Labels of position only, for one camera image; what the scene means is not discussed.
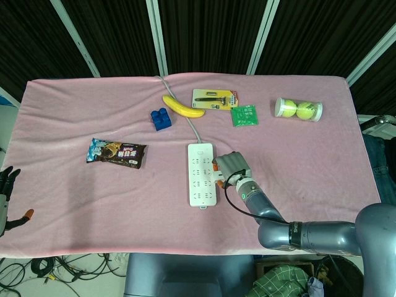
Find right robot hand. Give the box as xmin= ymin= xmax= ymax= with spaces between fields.
xmin=212 ymin=151 xmax=252 ymax=189

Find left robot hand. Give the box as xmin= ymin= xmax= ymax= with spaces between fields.
xmin=0 ymin=166 xmax=35 ymax=238

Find white power strip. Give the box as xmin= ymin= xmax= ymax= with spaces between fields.
xmin=187 ymin=142 xmax=218 ymax=210

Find green sachet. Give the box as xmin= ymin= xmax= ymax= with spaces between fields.
xmin=230 ymin=104 xmax=259 ymax=127

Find razor blister pack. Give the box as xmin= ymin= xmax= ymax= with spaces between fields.
xmin=191 ymin=88 xmax=240 ymax=111

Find clear tennis ball tube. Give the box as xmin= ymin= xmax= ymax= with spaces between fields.
xmin=274 ymin=97 xmax=324 ymax=123

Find yellow banana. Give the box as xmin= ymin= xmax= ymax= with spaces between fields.
xmin=162 ymin=94 xmax=206 ymax=119

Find yellow tennis ball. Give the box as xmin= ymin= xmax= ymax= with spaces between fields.
xmin=282 ymin=98 xmax=299 ymax=118
xmin=296 ymin=101 xmax=319 ymax=121

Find blue building block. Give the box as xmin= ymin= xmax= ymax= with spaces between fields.
xmin=150 ymin=107 xmax=173 ymax=132

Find pink table cloth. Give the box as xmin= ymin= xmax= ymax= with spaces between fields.
xmin=0 ymin=73 xmax=383 ymax=257

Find brown cardboard box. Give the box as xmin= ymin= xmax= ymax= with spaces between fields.
xmin=253 ymin=255 xmax=322 ymax=279

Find dark chocolate snack packet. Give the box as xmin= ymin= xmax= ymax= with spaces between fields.
xmin=85 ymin=137 xmax=149 ymax=170

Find green plaid cloth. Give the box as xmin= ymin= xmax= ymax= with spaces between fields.
xmin=249 ymin=264 xmax=316 ymax=297

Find dark pleated curtain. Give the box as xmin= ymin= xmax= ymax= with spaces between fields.
xmin=0 ymin=0 xmax=396 ymax=117

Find blue jeans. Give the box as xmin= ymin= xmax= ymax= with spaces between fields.
xmin=362 ymin=132 xmax=396 ymax=205

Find black bin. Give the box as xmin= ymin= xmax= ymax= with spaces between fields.
xmin=318 ymin=255 xmax=364 ymax=297

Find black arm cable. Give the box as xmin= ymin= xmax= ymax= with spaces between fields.
xmin=223 ymin=169 xmax=288 ymax=225

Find black floor cables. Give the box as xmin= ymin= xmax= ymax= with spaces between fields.
xmin=0 ymin=253 xmax=127 ymax=297

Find white frame pole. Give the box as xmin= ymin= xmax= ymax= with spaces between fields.
xmin=145 ymin=0 xmax=170 ymax=77
xmin=346 ymin=21 xmax=396 ymax=87
xmin=246 ymin=0 xmax=281 ymax=75
xmin=49 ymin=0 xmax=101 ymax=78
xmin=0 ymin=86 xmax=21 ymax=108

